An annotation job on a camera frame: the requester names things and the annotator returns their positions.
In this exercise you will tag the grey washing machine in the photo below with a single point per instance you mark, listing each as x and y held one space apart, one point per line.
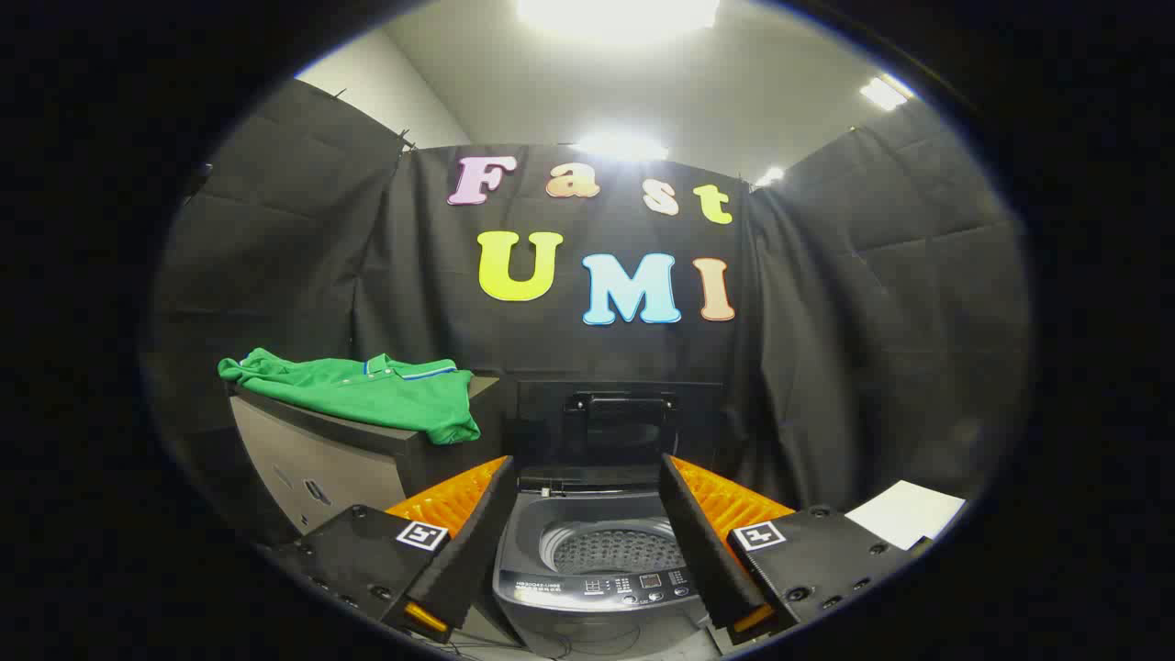
597 588

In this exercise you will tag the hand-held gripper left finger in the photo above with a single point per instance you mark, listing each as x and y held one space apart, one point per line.
477 542

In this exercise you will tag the white flat board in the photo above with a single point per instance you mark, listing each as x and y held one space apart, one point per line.
904 514

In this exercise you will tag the black backdrop cloth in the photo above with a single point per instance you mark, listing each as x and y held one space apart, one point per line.
551 349

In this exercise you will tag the green polo shirt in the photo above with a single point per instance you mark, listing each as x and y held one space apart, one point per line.
367 390

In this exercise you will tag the grey cabinet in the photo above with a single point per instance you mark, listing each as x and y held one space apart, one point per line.
312 468

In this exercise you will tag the ceiling light panel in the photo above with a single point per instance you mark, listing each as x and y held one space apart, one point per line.
883 93
620 145
769 175
615 14

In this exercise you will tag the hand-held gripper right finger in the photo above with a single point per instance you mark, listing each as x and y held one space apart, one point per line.
702 542

